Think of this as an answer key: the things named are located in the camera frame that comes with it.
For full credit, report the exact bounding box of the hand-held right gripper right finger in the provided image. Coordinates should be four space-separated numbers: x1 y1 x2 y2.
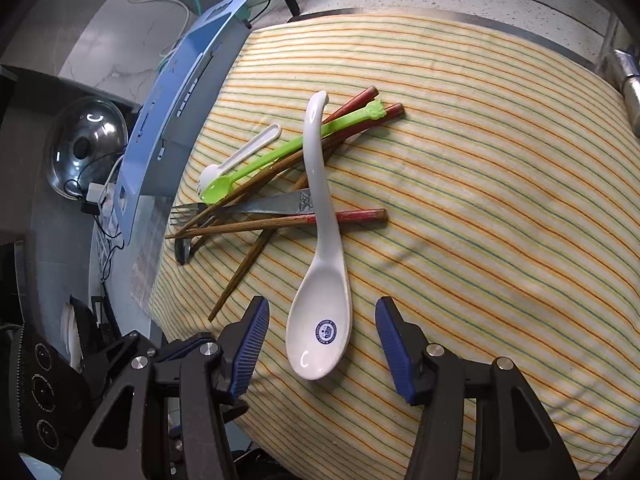
375 296 583 480

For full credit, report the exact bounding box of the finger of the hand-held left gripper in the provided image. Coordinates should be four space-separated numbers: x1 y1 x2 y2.
80 331 201 391
219 399 249 424

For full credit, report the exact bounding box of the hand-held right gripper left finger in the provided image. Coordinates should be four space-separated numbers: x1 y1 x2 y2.
62 296 272 480

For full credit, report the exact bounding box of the white ceramic soup spoon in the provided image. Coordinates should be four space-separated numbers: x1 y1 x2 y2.
286 91 353 382

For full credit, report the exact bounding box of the green plastic spoon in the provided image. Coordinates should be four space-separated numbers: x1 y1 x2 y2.
201 101 386 204

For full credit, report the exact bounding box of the red-tipped wooden chopstick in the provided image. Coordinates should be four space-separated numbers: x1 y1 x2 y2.
164 208 388 240
190 102 405 258
172 86 380 236
207 172 311 322

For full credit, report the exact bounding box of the patterned paper sheet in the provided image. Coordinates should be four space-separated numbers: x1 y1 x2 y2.
130 195 167 307

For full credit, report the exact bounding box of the metal fork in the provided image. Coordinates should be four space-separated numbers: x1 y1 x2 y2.
169 189 315 227

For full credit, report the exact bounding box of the white power adapter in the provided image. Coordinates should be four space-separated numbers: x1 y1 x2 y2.
82 184 121 217

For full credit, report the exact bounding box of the yellow striped cloth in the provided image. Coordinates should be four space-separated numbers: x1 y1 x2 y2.
149 14 640 480

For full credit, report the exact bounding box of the small white plastic spoon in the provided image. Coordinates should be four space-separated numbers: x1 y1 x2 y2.
199 123 282 196

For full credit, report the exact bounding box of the glass pot lid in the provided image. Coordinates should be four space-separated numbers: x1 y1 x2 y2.
46 97 130 202

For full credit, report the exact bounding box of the blue plastic panel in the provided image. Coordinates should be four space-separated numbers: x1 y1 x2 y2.
114 0 264 247

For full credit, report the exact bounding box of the metal faucet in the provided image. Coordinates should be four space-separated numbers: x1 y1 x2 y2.
597 15 640 137

